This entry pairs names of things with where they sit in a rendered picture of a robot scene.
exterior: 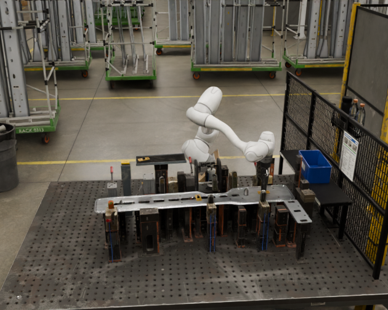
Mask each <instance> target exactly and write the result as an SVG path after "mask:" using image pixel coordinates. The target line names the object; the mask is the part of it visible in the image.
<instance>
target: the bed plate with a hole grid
mask: <svg viewBox="0 0 388 310"><path fill-rule="evenodd" d="M107 183H111V180H90V181H51V182H50V183H49V186H48V188H47V190H46V192H45V195H44V197H43V199H42V201H41V204H40V205H39V207H38V210H37V212H36V214H35V216H34V218H33V221H32V222H31V225H30V227H29V229H28V231H27V234H26V236H25V238H24V240H23V242H22V244H21V246H20V249H19V251H18V253H17V256H16V257H15V260H14V262H13V265H12V266H11V268H10V271H9V273H8V275H7V277H6V279H5V281H4V283H3V285H2V288H1V290H0V310H171V309H196V308H221V307H234V306H258V305H271V304H296V303H321V302H334V301H359V300H384V299H388V247H387V253H386V259H385V262H384V265H383V266H381V272H380V276H379V280H374V279H373V277H372V275H373V270H372V269H371V268H370V266H369V265H368V263H367V262H366V261H365V260H364V258H363V257H362V256H361V255H360V253H359V252H358V251H357V249H356V248H355V247H354V246H353V244H352V243H351V241H350V240H349V239H348V238H347V236H346V235H345V234H344V235H343V239H344V240H345V241H342V242H339V240H338V239H337V237H336V236H338V232H339V228H330V229H328V228H327V227H326V225H325V224H324V222H323V221H325V220H332V217H331V216H330V215H329V213H328V212H327V211H326V210H325V212H324V214H325V215H326V216H325V217H321V216H320V215H319V213H318V211H320V205H319V204H318V203H317V201H316V200H315V202H314V205H313V214H312V224H311V230H310V235H309V236H310V239H306V240H305V249H304V256H303V257H304V259H305V261H306V263H305V264H297V263H296V261H295V259H294V257H293V256H292V254H293V253H296V247H294V248H289V247H288V246H287V244H286V243H285V245H286V246H285V247H282V248H281V247H280V248H279V247H276V246H275V244H274V243H272V241H271V240H272V239H273V229H274V228H275V220H274V218H275V207H276V205H277V203H272V204H271V213H270V217H269V227H268V237H267V250H263V251H260V252H258V251H257V245H256V243H255V242H256V237H257V234H251V233H250V232H249V229H248V232H245V235H244V238H245V247H247V248H246V249H245V248H244V247H242V248H238V247H237V246H236V245H235V243H234V241H235V242H236V234H238V232H233V230H232V221H228V223H227V234H228V236H227V237H221V236H220V233H219V230H218V226H219V222H217V232H216V247H217V248H216V249H218V252H216V253H214V252H213V253H212V252H207V250H206V249H205V247H204V246H203V245H204V244H205V243H206V232H207V223H201V232H202V235H203V238H197V239H196V238H195V234H194V231H193V229H194V228H195V224H191V233H192V237H193V242H184V238H183V235H182V228H184V221H180V223H179V224H180V226H179V228H177V229H176V228H173V229H172V230H173V231H176V234H177V240H178V241H177V242H162V238H161V242H159V245H160V247H164V256H151V257H143V258H139V257H138V254H137V249H140V248H142V246H141V247H136V246H135V233H136V225H135V215H134V217H132V218H126V234H127V235H128V236H129V244H128V245H120V249H121V251H122V252H123V255H124V256H123V257H121V261H122V262H119V261H118V262H113V263H111V262H110V263H109V264H108V263H107V262H108V261H109V256H108V255H109V254H108V249H105V225H104V218H103V214H102V213H101V214H98V213H95V212H94V204H95V201H96V199H98V198H105V197H108V191H107ZM159 219H160V236H161V231H165V230H166V229H161V215H159Z"/></svg>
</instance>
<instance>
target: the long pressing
mask: <svg viewBox="0 0 388 310"><path fill-rule="evenodd" d="M245 188H248V191H249V193H248V196H245V195H244V190H245ZM273 188H274V189H273ZM258 191H261V186H253V187H243V188H232V189H230V190H229V191H227V192H226V193H215V194H213V196H215V198H214V203H215V205H224V204H232V205H251V204H259V198H260V194H258ZM266 191H269V192H270V193H268V194H267V195H266V199H265V200H266V201H267V202H268V203H276V202H284V201H288V200H295V197H294V196H293V194H292V192H291V191H290V190H289V188H288V187H287V186H286V185H270V186H267V190H266ZM197 194H200V196H201V197H207V196H208V194H205V193H201V192H199V191H193V192H184V193H166V194H149V195H139V196H123V197H105V198H98V199H96V201H95V204H94V212H95V213H98V214H101V213H105V209H106V207H108V201H110V200H112V201H113V202H114V204H115V203H119V202H120V200H122V201H123V204H120V205H114V207H117V211H118V212H133V211H140V209H143V208H152V207H157V208H158V209H174V208H183V207H199V206H206V203H207V201H208V199H202V201H196V199H193V200H184V201H182V200H181V199H184V198H193V197H195V195H197ZM236 194H238V195H239V196H235V197H233V196H232V195H236ZM219 196H227V197H219ZM242 198H243V199H242ZM169 199H179V201H169ZM158 200H164V202H154V201H158ZM142 201H149V203H141V204H140V203H139V202H142ZM125 202H134V204H124V203H125ZM181 202H182V203H181Z"/></svg>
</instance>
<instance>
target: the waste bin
mask: <svg viewBox="0 0 388 310"><path fill-rule="evenodd" d="M15 133H16V129H15V127H14V126H13V125H11V124H7V123H3V122H0V192H4V191H8V190H11V189H13V188H15V187H16V186H17V185H18V184H19V177H18V167H17V158H16V151H17V150H18V145H17V137H16V134H15Z"/></svg>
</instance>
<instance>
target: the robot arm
mask: <svg viewBox="0 0 388 310"><path fill-rule="evenodd" d="M221 99H222V92H221V90H220V89H219V88H217V87H210V88H208V89H207V90H206V91H205V92H204V93H203V94H202V96H201V97H200V99H199V100H198V103H197V104H196V105H195V106H194V107H191V108H189V109H188V110H187V113H186V115H187V117H188V118H189V120H191V121H192V122H193V123H195V124H196V125H199V129H198V132H197V134H196V137H195V138H194V140H187V141H186V142H185V143H184V144H183V145H182V153H184V154H185V157H186V158H187V160H189V157H191V158H192V164H193V165H194V162H195V159H197V161H198V165H199V162H204V161H205V162H209V161H211V162H214V161H215V162H216V160H215V157H214V153H212V154H211V155H210V154H209V153H208V150H209V148H210V147H211V146H212V144H213V143H214V141H215V140H216V138H217V136H218V134H219V131H221V132H222V133H224V134H225V136H226V137H227V138H228V139H229V140H230V141H231V142H232V144H233V145H234V146H235V147H237V148H238V149H240V150H241V151H242V152H243V153H244V155H245V158H246V159H247V161H249V162H258V161H260V167H261V180H262V181H261V182H262V183H261V191H262V190H265V191H266V190H267V184H268V180H269V175H270V174H269V173H268V172H269V170H268V168H269V167H271V162H272V158H273V151H274V148H275V137H274V134H273V133H272V132H269V131H266V132H262V133H261V135H260V139H259V141H258V142H253V141H249V142H248V143H245V142H243V141H241V140H240V139H239V138H238V137H237V136H236V135H235V133H234V132H233V130H232V129H231V128H230V127H229V126H228V125H227V124H225V123H223V122H222V121H220V120H218V119H217V118H215V112H216V111H217V109H218V107H219V104H220V101H221Z"/></svg>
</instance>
